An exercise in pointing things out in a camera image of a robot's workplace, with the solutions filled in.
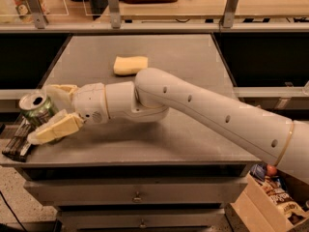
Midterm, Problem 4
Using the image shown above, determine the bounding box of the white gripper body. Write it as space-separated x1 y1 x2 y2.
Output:
72 83 109 124

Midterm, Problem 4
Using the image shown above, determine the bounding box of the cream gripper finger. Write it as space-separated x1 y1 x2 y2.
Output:
27 109 84 145
42 84 78 111

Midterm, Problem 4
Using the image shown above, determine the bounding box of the green soda can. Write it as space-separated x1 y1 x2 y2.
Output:
19 90 58 128

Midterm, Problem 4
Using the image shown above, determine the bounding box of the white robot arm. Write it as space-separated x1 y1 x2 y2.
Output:
28 68 309 184

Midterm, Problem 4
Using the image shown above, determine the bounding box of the black rxbar chocolate wrapper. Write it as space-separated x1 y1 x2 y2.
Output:
2 119 34 162

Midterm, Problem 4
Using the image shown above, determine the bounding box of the yellow sponge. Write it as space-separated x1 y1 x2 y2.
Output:
113 56 148 76

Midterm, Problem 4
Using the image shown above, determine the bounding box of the grey drawer cabinet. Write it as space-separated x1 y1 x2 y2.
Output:
1 34 258 232

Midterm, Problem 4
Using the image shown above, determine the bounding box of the upper drawer knob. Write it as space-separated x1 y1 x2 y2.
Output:
132 191 142 203

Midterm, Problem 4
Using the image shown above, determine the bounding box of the drawer knob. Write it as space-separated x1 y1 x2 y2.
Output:
132 191 142 203
139 219 147 229

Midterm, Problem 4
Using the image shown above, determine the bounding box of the lower drawer knob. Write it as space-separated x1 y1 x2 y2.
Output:
139 219 147 229

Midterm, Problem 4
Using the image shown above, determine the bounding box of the blue snack packet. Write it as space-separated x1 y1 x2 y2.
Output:
250 163 267 182

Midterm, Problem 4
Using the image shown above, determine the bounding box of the red apple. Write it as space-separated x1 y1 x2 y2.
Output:
267 164 277 177

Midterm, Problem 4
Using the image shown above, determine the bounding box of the cardboard box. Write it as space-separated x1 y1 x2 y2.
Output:
227 174 309 232

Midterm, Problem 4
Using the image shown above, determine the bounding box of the snack chip bag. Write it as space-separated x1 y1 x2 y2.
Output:
260 177 308 223

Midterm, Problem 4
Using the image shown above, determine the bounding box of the black floor cable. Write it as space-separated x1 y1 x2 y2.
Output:
0 190 28 232

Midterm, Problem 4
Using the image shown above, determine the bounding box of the left metal bracket post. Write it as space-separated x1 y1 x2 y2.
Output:
26 0 48 29

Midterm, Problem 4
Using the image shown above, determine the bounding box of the metal bracket post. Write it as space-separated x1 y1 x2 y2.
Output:
26 0 48 29
221 0 239 28
107 0 122 29

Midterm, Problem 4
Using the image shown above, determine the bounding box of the middle metal bracket post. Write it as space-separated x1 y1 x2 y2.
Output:
107 0 122 29

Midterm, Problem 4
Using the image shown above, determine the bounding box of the right metal bracket post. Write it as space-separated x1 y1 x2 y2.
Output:
221 0 239 28

